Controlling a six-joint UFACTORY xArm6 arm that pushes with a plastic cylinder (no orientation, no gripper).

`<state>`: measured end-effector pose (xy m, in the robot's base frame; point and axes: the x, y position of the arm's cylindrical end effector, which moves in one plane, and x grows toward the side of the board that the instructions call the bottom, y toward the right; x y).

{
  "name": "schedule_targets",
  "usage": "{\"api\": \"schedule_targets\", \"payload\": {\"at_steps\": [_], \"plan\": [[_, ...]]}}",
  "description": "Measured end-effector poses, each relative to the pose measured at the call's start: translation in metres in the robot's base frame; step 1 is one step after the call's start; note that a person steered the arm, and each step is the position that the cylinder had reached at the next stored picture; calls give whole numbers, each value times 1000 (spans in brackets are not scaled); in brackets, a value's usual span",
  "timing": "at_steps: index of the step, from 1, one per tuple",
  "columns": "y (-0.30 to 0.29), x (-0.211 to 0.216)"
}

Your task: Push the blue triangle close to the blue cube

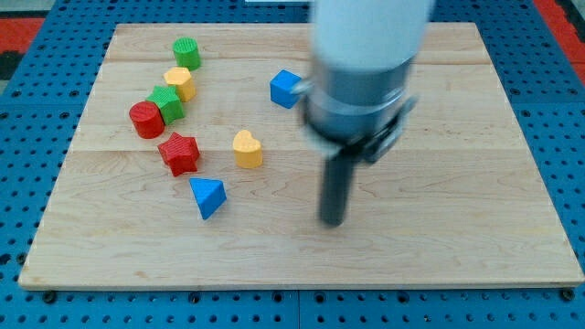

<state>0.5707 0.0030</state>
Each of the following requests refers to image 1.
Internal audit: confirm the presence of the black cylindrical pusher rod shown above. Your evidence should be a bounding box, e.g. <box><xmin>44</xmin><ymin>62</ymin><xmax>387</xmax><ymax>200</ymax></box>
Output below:
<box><xmin>318</xmin><ymin>152</ymin><xmax>356</xmax><ymax>227</ymax></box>

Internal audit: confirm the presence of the green cylinder block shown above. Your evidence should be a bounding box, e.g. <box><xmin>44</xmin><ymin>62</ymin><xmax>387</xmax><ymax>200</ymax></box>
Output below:
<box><xmin>173</xmin><ymin>37</ymin><xmax>201</xmax><ymax>70</ymax></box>

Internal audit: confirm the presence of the blue cube block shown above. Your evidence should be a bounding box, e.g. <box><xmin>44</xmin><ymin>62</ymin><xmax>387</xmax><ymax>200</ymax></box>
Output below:
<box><xmin>270</xmin><ymin>69</ymin><xmax>302</xmax><ymax>109</ymax></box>

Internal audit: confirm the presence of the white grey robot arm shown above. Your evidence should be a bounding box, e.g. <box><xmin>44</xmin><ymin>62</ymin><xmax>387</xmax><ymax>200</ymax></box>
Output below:
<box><xmin>294</xmin><ymin>0</ymin><xmax>435</xmax><ymax>165</ymax></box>

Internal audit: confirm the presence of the blue triangle block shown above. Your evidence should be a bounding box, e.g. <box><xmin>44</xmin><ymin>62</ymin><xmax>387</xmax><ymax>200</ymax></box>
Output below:
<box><xmin>189</xmin><ymin>177</ymin><xmax>227</xmax><ymax>220</ymax></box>

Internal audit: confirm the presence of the red star block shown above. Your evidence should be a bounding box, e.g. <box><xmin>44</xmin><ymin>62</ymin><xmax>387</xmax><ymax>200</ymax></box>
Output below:
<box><xmin>157</xmin><ymin>133</ymin><xmax>200</xmax><ymax>176</ymax></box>

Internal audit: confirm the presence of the yellow heart block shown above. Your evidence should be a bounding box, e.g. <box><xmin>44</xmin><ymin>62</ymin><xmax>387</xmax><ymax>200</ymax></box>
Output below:
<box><xmin>232</xmin><ymin>130</ymin><xmax>263</xmax><ymax>169</ymax></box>

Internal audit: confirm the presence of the yellow hexagon block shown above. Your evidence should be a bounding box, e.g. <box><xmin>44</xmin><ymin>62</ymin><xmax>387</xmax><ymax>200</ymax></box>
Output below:
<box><xmin>163</xmin><ymin>67</ymin><xmax>197</xmax><ymax>102</ymax></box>

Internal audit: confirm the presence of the wooden board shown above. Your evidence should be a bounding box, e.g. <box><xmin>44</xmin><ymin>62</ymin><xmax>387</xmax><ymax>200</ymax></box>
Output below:
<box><xmin>18</xmin><ymin>23</ymin><xmax>584</xmax><ymax>292</ymax></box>

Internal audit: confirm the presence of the red cylinder block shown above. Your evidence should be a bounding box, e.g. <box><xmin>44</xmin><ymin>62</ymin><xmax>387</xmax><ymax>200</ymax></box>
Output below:
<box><xmin>129</xmin><ymin>101</ymin><xmax>165</xmax><ymax>139</ymax></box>

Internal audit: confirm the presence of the green star block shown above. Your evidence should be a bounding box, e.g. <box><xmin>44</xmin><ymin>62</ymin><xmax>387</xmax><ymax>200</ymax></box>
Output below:
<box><xmin>146</xmin><ymin>86</ymin><xmax>185</xmax><ymax>125</ymax></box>

